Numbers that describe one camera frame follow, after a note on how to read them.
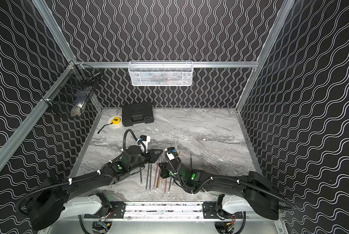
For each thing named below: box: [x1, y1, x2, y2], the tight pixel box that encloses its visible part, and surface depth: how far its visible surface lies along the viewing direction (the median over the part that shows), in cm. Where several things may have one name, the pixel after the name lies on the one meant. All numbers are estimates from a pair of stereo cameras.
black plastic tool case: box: [121, 102, 155, 127], surface depth 112 cm
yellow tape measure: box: [97, 116, 121, 135], surface depth 112 cm
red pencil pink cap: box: [152, 162, 159, 192], surface depth 86 cm
